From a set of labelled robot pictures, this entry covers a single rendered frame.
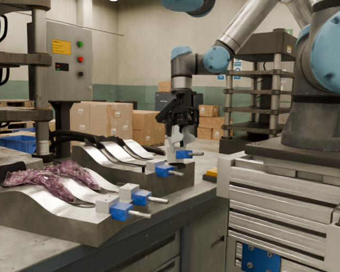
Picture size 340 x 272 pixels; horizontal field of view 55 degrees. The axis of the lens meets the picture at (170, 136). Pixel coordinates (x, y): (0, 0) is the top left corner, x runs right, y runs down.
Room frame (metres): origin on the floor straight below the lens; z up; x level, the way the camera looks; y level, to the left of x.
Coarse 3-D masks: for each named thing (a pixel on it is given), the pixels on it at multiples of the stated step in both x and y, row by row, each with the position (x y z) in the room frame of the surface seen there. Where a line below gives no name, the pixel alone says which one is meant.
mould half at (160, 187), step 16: (80, 144) 1.20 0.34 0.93; (112, 144) 1.24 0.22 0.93; (128, 144) 1.29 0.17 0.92; (64, 160) 1.24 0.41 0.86; (80, 160) 1.14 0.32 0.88; (96, 160) 1.09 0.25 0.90; (128, 160) 1.16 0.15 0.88; (112, 176) 1.04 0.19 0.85; (128, 176) 0.99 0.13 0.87; (144, 176) 0.95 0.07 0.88; (160, 176) 1.00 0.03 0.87; (176, 176) 1.07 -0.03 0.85; (192, 176) 1.14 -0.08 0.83; (160, 192) 1.00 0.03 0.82
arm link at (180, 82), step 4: (172, 80) 1.12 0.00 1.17; (176, 80) 1.11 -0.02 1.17; (180, 80) 1.11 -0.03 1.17; (184, 80) 1.11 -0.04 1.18; (188, 80) 1.11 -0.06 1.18; (172, 84) 1.12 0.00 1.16; (176, 84) 1.11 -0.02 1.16; (180, 84) 1.10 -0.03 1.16; (184, 84) 1.10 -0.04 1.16; (188, 84) 1.11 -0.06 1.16; (172, 88) 1.12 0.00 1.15; (176, 88) 1.11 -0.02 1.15; (180, 88) 1.10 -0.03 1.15; (184, 88) 1.10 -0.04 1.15; (188, 88) 1.11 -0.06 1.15
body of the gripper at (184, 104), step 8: (176, 96) 1.13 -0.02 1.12; (184, 96) 1.10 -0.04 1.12; (192, 96) 1.10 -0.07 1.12; (184, 104) 1.10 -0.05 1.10; (192, 104) 1.10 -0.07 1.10; (176, 112) 1.09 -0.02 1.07; (184, 112) 1.09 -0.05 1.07; (192, 112) 1.10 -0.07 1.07; (176, 120) 1.10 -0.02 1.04; (184, 120) 1.07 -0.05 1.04; (192, 120) 1.09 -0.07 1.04
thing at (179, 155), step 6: (168, 150) 1.10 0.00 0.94; (174, 150) 1.08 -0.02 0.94; (180, 150) 1.11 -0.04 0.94; (186, 150) 1.07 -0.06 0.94; (168, 156) 1.10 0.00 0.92; (174, 156) 1.08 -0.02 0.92; (180, 156) 1.07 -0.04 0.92; (186, 156) 1.06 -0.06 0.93; (192, 156) 1.09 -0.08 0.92; (168, 162) 1.09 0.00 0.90; (174, 162) 1.10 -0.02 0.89
